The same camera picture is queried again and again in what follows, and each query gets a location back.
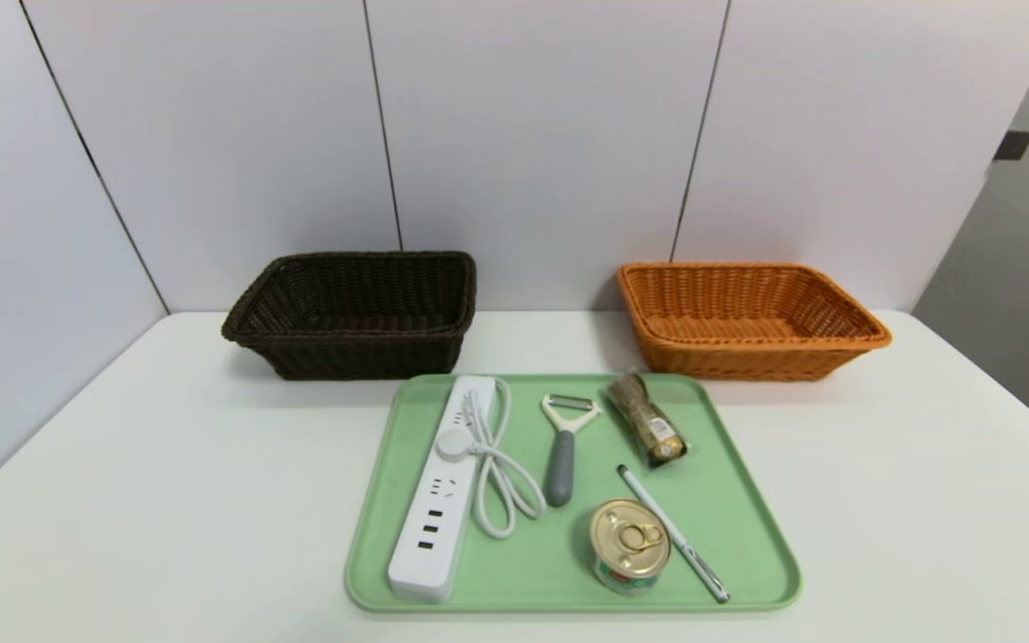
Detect peeler with grey handle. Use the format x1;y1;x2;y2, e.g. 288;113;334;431
540;393;604;508

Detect chocolate pack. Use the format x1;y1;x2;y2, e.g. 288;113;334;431
606;372;692;469

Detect tin can with gold lid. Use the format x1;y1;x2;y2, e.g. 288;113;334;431
589;498;673;597

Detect white pen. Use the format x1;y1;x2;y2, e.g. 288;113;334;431
616;464;732;605

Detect dark brown wicker basket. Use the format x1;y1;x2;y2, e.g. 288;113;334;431
221;251;478;381

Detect orange wicker basket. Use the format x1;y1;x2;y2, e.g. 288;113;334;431
617;261;893;382

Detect green plastic tray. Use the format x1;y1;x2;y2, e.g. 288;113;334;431
344;372;804;615

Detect white power strip with cord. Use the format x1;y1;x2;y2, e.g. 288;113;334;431
387;374;548;605

